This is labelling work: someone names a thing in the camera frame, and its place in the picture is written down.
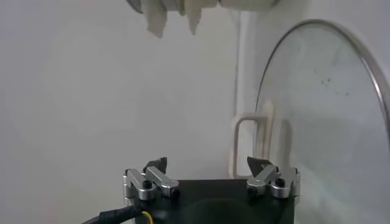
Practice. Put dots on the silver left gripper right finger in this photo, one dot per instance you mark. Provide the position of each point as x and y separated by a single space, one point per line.
263 179

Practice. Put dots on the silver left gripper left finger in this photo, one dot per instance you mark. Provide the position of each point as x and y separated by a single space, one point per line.
161 179

